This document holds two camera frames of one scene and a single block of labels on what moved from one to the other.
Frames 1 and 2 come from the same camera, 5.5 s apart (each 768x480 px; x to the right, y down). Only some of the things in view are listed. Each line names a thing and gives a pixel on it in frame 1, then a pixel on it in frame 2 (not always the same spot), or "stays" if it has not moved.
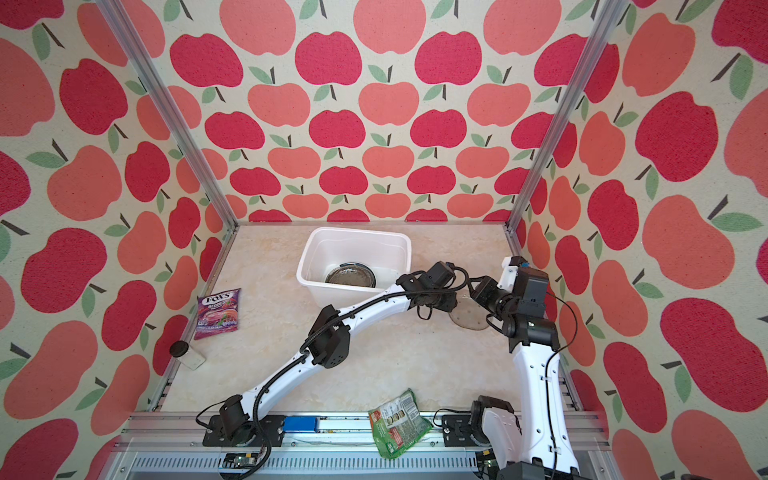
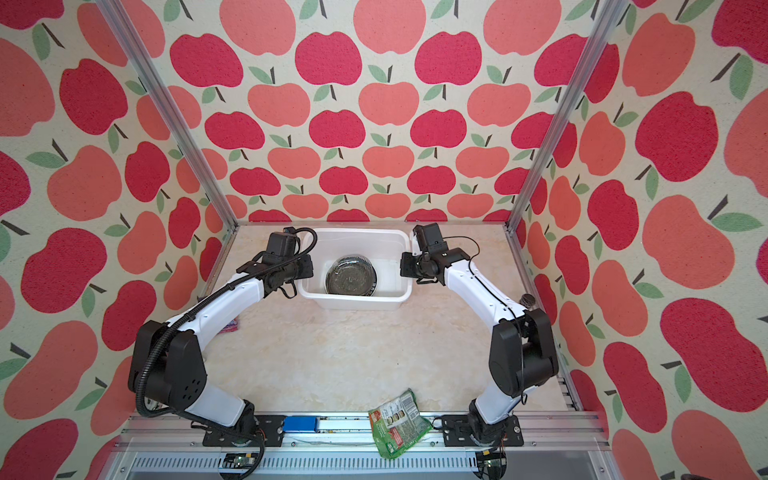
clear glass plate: (466, 313) -> (351, 275)
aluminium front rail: (171, 446) stays
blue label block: (300, 424) stays
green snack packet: (397, 425) stays
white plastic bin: (338, 267) stays
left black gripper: (451, 299) -> (307, 261)
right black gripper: (483, 295) -> (404, 261)
